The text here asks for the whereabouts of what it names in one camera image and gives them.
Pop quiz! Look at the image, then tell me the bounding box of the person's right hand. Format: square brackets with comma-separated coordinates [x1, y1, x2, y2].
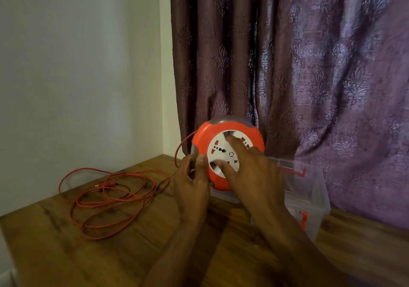
[213, 135, 287, 215]

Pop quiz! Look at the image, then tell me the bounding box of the person's left forearm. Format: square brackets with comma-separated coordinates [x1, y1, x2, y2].
[140, 218, 205, 287]

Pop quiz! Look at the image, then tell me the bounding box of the person's right forearm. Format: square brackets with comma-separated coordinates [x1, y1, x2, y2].
[252, 208, 355, 287]

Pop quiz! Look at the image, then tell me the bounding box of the purple patterned curtain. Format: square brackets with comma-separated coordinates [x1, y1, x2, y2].
[170, 0, 409, 230]

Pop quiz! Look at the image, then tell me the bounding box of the orange extension cord reel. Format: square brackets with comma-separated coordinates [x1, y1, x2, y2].
[190, 115, 266, 192]

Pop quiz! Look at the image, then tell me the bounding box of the person's left hand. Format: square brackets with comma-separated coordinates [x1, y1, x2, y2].
[172, 153, 211, 224]

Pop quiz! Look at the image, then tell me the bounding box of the clear plastic lid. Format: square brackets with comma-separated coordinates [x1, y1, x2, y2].
[209, 184, 242, 204]

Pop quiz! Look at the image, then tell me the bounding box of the clear plastic box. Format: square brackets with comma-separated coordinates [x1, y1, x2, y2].
[251, 157, 331, 242]

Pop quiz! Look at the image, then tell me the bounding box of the orange power cord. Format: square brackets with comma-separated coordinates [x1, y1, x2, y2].
[58, 130, 199, 241]

